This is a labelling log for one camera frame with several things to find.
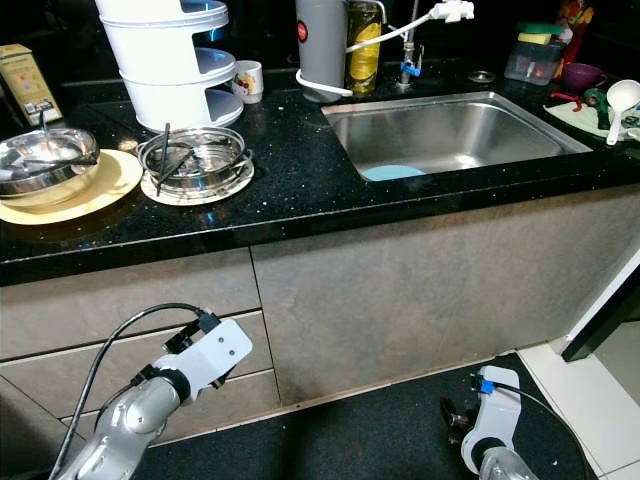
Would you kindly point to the yellow oil bottle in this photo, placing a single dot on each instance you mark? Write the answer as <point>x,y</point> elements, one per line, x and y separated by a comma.
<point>363,50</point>

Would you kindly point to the light green cloth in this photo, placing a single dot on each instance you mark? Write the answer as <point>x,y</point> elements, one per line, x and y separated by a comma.
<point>572,120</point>

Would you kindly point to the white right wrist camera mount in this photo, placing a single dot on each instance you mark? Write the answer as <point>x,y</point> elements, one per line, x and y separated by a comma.
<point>495,420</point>

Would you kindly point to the black floor mat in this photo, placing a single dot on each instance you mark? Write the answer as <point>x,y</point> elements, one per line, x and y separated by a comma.
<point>360,440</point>

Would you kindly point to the grey cabinet door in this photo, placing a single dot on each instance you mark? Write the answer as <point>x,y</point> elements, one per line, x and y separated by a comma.
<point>420,300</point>

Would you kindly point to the yellow green sponge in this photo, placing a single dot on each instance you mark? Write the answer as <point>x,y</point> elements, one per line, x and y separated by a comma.
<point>540,36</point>

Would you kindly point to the white printed mug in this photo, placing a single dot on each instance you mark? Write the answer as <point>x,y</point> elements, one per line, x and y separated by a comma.
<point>248,82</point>

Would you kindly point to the white tiered plastic container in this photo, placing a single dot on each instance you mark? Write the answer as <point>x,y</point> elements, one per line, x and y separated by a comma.
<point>160,60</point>

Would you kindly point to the white ladle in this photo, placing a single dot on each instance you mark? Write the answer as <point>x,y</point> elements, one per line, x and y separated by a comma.
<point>625,95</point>

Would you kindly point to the white patterned plate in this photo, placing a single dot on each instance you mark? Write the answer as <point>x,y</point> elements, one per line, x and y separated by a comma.
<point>230,192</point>

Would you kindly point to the stainless steel sink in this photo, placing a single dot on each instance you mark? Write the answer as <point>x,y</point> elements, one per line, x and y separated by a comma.
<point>450,135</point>

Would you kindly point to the wide steel bowl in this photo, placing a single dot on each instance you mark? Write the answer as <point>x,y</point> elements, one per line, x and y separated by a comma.
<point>75,150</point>

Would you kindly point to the clear plastic container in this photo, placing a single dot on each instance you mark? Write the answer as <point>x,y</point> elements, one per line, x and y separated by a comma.
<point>532,62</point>

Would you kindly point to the dark chopstick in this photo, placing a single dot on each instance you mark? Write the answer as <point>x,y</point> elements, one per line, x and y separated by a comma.
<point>190,168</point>
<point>60,168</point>
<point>167,160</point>

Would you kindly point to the grey cylinder canister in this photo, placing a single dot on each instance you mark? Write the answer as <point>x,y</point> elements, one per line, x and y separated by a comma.
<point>320,45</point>

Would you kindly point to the light blue plate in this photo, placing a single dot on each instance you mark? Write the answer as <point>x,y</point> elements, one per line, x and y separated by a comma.
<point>393,173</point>

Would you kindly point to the red yellow packet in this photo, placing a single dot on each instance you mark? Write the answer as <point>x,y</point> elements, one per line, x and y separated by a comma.
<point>575,18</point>

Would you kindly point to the pale yellow plate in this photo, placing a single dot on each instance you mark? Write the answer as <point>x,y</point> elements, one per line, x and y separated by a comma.
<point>105,190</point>

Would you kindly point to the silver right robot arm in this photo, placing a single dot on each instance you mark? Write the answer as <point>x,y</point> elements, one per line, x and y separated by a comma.
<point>510,468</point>

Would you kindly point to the round steel drain cap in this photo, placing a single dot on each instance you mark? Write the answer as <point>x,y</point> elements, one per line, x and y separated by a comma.
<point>481,77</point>

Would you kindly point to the yellow tea box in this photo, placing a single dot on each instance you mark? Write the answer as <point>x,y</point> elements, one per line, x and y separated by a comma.
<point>28,85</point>

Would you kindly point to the white faucet diverter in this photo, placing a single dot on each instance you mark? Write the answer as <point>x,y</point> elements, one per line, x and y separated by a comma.
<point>452,10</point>

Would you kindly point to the black door frame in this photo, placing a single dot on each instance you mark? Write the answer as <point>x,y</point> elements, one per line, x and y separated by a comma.
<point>605,330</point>

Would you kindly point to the chrome faucet with blue clip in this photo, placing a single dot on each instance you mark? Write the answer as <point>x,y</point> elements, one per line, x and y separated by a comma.
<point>410,68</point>

